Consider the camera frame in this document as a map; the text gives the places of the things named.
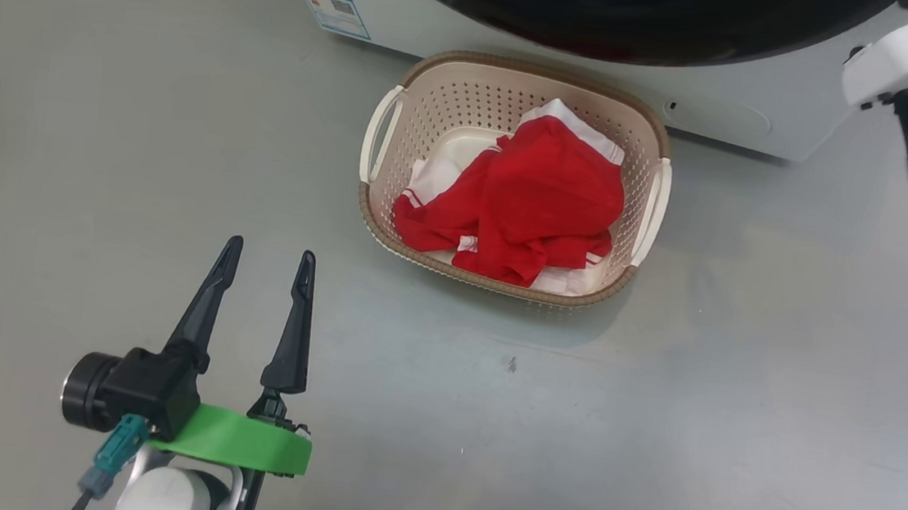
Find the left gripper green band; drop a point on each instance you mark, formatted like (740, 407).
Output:
(240, 442)

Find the transparent washing machine door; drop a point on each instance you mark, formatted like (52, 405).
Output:
(606, 22)

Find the red and white garment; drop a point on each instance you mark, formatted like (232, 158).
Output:
(541, 197)

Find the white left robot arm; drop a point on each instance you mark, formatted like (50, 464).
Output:
(170, 497)

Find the white front-load washing machine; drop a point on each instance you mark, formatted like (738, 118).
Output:
(762, 109)

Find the cream laundry basket brown rim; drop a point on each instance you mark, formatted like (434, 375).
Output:
(468, 96)

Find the blue energy label sticker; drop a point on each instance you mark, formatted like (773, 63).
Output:
(334, 8)

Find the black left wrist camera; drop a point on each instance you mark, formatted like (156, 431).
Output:
(138, 388)

